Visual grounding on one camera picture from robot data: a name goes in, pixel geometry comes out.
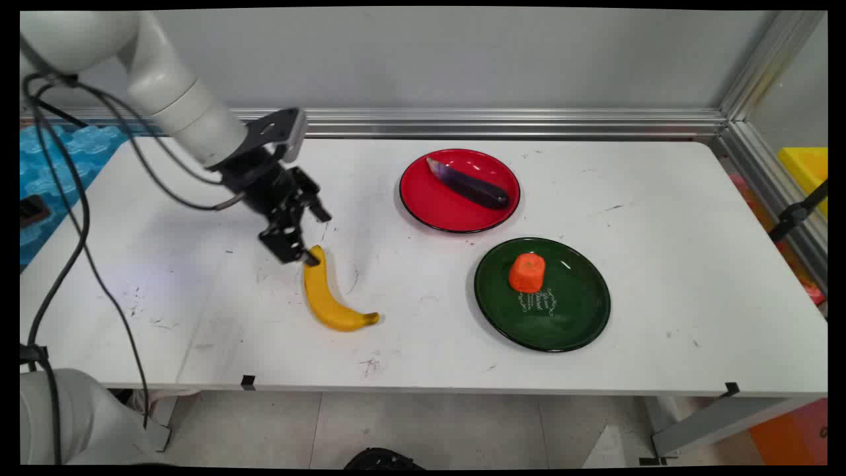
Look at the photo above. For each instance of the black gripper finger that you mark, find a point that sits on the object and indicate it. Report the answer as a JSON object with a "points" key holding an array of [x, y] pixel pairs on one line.
{"points": [[287, 246], [314, 197]]}

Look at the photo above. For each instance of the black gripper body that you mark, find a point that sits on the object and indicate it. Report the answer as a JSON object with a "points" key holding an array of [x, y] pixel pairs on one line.
{"points": [[264, 185]]}

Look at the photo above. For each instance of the purple eggplant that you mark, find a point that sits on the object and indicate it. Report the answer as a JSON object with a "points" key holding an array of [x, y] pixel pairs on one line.
{"points": [[472, 187]]}

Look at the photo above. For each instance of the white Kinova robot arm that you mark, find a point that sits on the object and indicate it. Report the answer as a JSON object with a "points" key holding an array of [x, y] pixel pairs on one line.
{"points": [[165, 92]]}

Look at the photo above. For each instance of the yellow banana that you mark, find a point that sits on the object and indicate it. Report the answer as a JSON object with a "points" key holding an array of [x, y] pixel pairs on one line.
{"points": [[320, 297]]}

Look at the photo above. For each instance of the red plate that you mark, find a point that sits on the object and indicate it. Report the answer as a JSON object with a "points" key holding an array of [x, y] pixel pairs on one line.
{"points": [[436, 198]]}

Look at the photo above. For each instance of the black tape piece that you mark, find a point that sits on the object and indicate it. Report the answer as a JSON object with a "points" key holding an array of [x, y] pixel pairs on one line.
{"points": [[248, 381], [730, 389]]}

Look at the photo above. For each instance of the blue patterned mat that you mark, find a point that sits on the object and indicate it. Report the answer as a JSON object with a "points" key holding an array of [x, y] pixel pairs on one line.
{"points": [[46, 172]]}

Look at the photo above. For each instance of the orange carrot piece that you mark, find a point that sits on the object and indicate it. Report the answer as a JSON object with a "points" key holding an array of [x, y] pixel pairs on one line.
{"points": [[527, 272]]}

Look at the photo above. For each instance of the black round object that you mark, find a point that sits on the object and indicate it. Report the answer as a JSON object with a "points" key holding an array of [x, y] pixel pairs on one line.
{"points": [[383, 459]]}

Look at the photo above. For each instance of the small black device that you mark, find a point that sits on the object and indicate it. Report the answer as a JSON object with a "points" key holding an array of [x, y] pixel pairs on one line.
{"points": [[32, 211]]}

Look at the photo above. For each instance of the green plate with white print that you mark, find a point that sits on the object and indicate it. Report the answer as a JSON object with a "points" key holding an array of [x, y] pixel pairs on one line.
{"points": [[562, 317]]}

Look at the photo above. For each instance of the grey table leg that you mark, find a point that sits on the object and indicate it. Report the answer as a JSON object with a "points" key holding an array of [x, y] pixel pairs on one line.
{"points": [[720, 423]]}

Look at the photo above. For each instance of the yellow box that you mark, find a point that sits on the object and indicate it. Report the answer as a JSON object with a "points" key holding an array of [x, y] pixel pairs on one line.
{"points": [[807, 168]]}

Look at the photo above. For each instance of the red patterned sheet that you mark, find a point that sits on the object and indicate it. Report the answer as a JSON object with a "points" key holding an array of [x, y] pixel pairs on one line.
{"points": [[803, 277]]}

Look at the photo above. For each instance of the orange box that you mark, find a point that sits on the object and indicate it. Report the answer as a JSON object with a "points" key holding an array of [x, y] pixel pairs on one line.
{"points": [[793, 433]]}

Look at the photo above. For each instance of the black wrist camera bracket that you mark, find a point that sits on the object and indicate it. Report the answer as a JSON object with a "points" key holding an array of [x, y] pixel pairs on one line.
{"points": [[277, 129]]}

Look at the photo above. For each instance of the long aluminium frame rail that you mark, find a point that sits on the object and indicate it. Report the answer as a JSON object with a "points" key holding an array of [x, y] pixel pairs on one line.
{"points": [[496, 123]]}

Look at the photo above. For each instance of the short aluminium frame rail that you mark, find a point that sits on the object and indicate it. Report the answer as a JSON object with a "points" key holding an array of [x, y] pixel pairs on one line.
{"points": [[767, 185]]}

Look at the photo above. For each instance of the aluminium frame post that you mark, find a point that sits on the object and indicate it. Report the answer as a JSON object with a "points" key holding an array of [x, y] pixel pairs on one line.
{"points": [[770, 63]]}

